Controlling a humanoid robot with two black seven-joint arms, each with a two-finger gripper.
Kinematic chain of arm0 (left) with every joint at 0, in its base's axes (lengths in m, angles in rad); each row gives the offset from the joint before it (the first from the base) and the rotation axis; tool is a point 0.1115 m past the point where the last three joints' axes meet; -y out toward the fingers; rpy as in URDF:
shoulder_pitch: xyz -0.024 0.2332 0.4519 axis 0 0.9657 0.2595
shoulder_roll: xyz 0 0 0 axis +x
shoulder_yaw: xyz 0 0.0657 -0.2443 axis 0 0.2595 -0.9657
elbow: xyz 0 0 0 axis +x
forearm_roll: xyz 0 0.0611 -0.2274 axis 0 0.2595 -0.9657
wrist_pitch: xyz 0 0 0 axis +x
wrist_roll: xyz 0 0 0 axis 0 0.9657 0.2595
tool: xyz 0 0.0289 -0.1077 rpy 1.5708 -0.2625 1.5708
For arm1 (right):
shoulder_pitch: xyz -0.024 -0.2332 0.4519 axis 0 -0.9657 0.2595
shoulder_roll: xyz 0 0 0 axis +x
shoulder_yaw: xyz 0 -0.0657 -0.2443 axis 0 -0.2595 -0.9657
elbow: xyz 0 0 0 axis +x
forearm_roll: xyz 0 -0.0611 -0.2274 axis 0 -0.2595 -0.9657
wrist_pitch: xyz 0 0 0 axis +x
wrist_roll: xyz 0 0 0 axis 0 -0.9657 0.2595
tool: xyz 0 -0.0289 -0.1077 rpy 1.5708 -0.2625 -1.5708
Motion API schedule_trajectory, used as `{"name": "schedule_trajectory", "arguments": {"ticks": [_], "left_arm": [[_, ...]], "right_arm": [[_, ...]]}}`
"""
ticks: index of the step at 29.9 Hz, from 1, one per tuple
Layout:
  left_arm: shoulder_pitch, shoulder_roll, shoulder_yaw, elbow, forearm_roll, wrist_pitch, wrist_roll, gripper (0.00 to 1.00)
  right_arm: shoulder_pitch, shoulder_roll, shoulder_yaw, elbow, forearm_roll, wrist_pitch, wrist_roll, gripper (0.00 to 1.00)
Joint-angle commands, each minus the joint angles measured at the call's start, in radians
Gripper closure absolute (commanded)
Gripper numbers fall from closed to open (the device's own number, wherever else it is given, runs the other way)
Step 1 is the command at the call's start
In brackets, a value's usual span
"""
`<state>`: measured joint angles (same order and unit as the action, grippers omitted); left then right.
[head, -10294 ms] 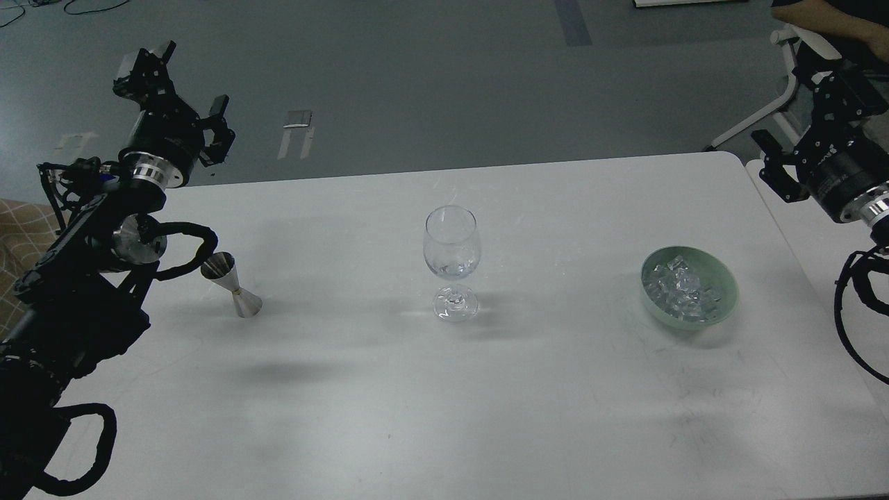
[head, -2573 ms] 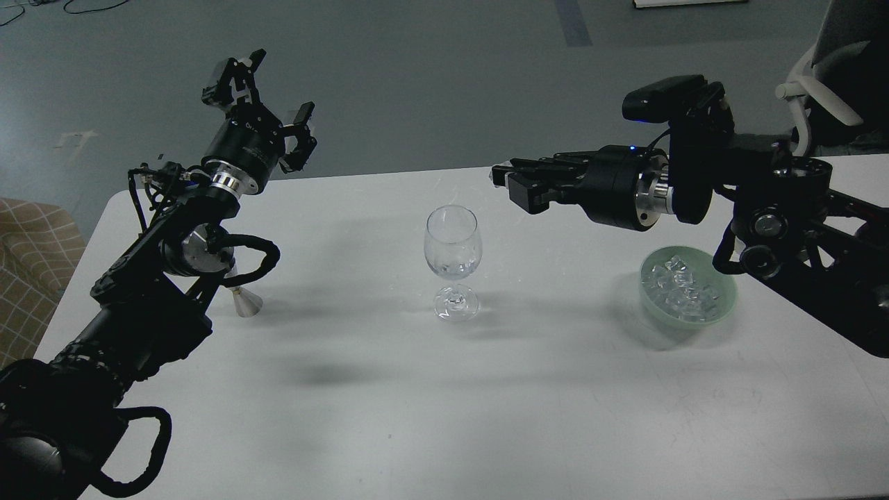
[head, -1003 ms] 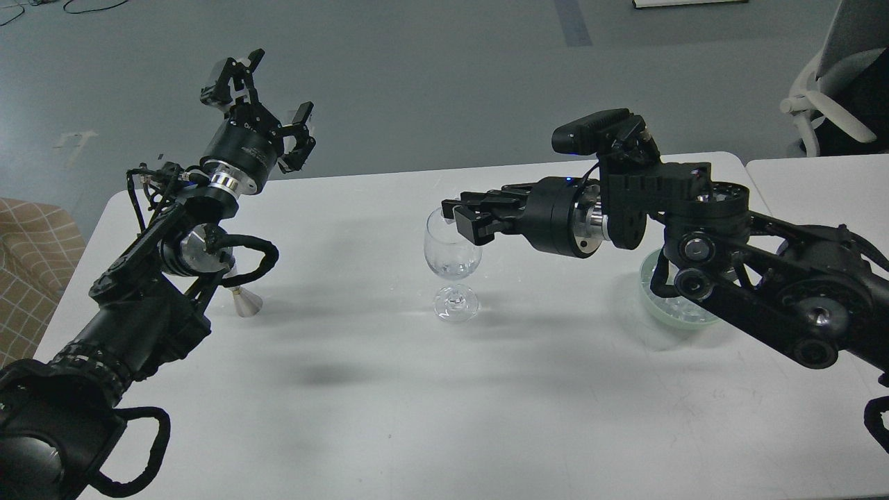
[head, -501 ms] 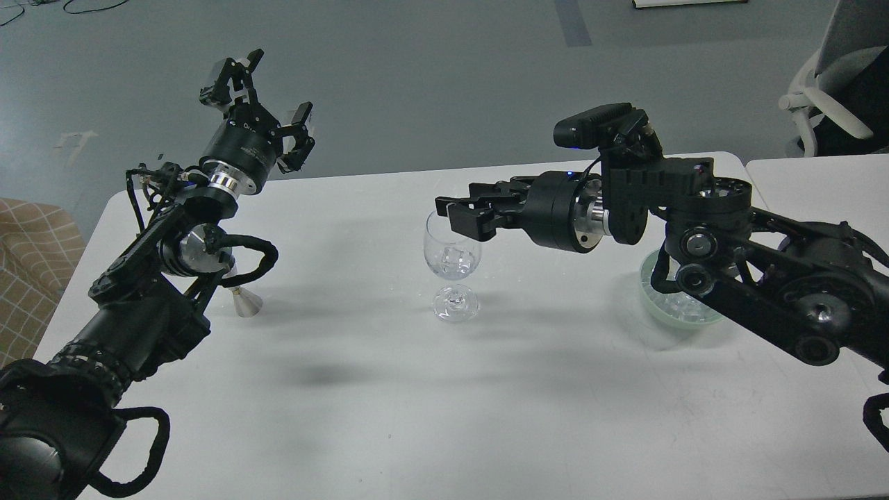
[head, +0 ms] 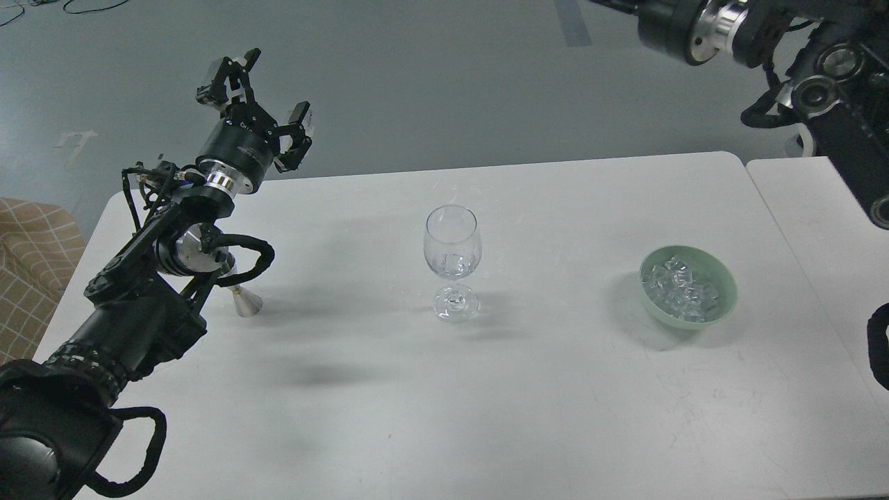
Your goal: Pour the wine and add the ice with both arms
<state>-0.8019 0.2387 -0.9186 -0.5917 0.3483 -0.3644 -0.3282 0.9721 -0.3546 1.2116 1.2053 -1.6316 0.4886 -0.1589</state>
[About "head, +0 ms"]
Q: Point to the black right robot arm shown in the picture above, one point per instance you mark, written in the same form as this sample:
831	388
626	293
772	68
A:
825	64

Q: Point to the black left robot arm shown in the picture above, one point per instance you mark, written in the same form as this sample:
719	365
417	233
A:
61	431

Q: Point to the beige checkered sofa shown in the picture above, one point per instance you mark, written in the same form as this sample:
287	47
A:
40	249

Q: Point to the clear ice cubes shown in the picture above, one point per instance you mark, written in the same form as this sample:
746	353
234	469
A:
675	287

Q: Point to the clear wine glass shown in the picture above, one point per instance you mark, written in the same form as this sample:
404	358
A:
452	250

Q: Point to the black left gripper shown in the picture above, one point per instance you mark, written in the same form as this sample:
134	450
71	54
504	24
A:
240	150

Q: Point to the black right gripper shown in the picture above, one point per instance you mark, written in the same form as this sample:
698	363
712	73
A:
678	29

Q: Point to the steel cocktail jigger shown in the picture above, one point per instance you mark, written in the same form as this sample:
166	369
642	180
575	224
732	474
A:
246	303

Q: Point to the white office chair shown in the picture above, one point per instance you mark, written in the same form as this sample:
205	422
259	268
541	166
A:
800	146

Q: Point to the green bowl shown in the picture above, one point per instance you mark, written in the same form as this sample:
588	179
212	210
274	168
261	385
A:
709	266

